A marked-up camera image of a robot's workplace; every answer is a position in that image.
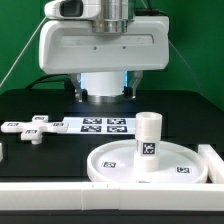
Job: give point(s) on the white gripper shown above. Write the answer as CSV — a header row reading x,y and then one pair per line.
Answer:
x,y
68,47

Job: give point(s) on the white cross-shaped table base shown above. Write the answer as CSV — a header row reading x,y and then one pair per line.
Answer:
x,y
32,131

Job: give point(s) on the white round table top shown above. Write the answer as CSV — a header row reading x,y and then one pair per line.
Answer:
x,y
119,161

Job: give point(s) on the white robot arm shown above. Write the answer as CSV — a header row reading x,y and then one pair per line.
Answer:
x,y
114,18

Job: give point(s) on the white marker sheet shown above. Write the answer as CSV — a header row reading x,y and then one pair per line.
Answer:
x,y
100,125

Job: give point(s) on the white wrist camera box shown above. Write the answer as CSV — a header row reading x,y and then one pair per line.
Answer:
x,y
73,9

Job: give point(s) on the white front fence rail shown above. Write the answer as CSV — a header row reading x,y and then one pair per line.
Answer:
x,y
96,196

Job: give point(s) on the white fence rail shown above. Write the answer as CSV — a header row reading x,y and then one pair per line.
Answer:
x,y
214,162
96,196

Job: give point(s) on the white right fence rail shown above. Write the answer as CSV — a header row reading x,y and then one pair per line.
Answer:
x,y
214,162

